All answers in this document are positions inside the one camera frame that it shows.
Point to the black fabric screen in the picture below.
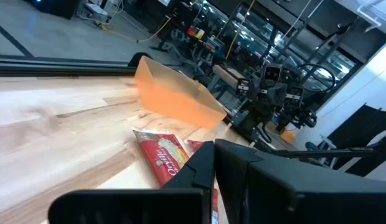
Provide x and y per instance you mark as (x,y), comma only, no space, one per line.
(361,137)

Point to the black table edge rail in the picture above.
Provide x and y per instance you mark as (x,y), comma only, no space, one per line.
(56,67)

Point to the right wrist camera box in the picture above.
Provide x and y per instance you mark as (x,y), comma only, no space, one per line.
(272,73)

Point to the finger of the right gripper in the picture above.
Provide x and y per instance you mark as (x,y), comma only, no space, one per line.
(277,95)
(259,91)

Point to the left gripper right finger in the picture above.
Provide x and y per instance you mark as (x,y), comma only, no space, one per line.
(289,199)

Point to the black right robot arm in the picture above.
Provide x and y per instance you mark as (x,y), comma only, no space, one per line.
(252,121)

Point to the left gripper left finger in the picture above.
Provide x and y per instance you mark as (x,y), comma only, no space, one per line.
(134,208)

